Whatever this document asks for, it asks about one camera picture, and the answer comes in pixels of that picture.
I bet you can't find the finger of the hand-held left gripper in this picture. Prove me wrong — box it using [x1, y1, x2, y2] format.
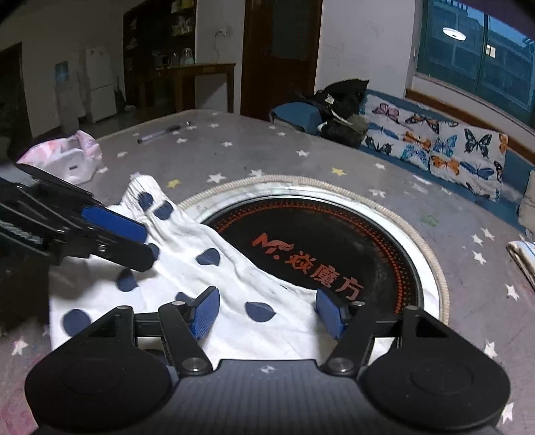
[17, 163, 148, 244]
[53, 229, 158, 272]

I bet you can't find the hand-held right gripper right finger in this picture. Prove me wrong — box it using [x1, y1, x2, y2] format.
[315, 288, 464, 376]

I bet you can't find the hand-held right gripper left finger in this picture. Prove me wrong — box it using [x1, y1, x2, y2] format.
[67, 286, 221, 376]

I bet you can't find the white blue-dotted garment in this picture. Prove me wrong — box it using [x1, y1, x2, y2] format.
[48, 175, 398, 362]

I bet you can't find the round black induction cooktop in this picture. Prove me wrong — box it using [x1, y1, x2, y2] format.
[178, 175, 450, 335]

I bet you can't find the pink white cloth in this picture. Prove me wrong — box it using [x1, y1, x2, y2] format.
[17, 129, 103, 185]

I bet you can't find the clear pen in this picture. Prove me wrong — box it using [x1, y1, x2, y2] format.
[137, 121, 192, 144]

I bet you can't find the water dispenser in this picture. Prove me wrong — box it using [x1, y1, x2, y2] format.
[54, 61, 87, 131]

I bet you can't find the white refrigerator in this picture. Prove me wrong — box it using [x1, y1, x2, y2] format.
[86, 45, 118, 123]

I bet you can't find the grey star-print table cover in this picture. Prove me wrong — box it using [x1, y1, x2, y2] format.
[0, 109, 535, 435]

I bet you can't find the wooden side table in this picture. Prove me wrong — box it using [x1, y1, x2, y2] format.
[156, 63, 237, 113]

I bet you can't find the dark olive cloth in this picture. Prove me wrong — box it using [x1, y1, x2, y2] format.
[320, 113, 370, 150]

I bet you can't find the dark wooden shelf cabinet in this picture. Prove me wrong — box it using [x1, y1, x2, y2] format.
[122, 0, 197, 111]

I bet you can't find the blue sofa pillow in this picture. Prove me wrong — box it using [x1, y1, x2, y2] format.
[270, 102, 324, 135]

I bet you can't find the folded blue striped blanket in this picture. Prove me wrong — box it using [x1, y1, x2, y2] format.
[507, 239, 535, 293]

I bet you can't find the black jacket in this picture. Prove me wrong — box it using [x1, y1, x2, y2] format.
[309, 79, 370, 120]

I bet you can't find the grey pillow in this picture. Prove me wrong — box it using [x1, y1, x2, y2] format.
[517, 169, 535, 235]

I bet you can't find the blue sofa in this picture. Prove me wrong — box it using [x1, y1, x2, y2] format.
[270, 88, 535, 236]

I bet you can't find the dark wooden door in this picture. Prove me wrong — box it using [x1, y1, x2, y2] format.
[241, 0, 322, 122]

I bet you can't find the large window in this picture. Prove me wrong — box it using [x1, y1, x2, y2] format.
[412, 0, 535, 126]

